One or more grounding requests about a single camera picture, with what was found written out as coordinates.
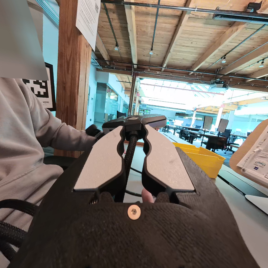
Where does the person's grey hoodie torso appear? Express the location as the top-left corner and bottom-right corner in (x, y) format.
(0, 77), (64, 268)

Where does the black ceiling track rail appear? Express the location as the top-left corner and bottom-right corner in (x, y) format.
(212, 13), (268, 23)

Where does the white wipe packet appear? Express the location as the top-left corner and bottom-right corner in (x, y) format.
(241, 160), (268, 178)

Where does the wooden post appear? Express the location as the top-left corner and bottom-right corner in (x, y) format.
(54, 0), (92, 158)

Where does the white paper notice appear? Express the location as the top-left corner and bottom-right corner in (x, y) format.
(76, 0), (101, 52)

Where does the round wooden board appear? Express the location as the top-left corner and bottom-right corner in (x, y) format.
(229, 119), (268, 187)

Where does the yellow plastic bin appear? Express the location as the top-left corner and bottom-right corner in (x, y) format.
(172, 142), (226, 179)

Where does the thin black cable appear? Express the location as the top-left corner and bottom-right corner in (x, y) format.
(126, 166), (144, 197)

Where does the black braided cable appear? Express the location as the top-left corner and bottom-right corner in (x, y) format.
(0, 135), (138, 262)

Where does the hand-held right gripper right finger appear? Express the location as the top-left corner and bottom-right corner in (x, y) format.
(142, 125), (195, 196)

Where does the ceiling projector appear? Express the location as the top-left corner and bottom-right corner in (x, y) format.
(208, 83), (229, 93)

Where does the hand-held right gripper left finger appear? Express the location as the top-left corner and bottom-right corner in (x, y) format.
(73, 125), (126, 196)

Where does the white instruction sheet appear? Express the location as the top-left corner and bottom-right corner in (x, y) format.
(237, 126), (268, 180)

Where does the black office chair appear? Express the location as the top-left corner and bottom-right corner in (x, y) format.
(214, 129), (236, 154)

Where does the black chair seat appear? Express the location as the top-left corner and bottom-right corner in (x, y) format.
(43, 156), (77, 170)

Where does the person's right hand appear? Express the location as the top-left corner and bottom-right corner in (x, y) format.
(141, 188), (155, 203)

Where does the long office table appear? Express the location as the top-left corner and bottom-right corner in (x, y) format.
(167, 125), (220, 145)

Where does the person's left forearm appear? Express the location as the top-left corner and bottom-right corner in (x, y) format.
(45, 113), (97, 152)

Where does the white flat pad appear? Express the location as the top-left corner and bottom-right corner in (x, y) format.
(245, 195), (268, 215)

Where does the framed black white poster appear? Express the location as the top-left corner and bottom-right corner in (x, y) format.
(22, 62), (56, 111)

